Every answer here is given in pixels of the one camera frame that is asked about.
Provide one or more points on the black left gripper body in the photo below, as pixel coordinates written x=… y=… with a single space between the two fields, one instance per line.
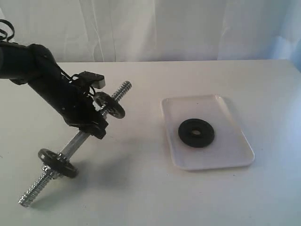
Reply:
x=73 y=100

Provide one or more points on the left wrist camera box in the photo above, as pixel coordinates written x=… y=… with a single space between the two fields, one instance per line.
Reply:
x=91 y=79

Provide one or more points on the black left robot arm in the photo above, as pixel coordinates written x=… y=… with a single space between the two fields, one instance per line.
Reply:
x=33 y=65

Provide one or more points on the black weight plate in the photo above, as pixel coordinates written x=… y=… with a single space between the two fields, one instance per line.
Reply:
x=58 y=163
x=110 y=104
x=196 y=133

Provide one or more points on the chrome spin-lock collar nut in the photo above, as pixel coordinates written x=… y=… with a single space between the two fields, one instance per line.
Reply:
x=52 y=173

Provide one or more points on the white backdrop curtain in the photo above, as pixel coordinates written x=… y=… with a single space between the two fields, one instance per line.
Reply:
x=158 y=30

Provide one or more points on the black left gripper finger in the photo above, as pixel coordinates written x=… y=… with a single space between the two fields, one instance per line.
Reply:
x=95 y=106
x=95 y=128

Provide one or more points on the white rectangular plastic tray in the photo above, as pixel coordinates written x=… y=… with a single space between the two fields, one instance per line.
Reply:
x=230 y=147

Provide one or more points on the chrome threaded dumbbell bar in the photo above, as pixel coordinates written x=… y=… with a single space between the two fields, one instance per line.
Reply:
x=68 y=151

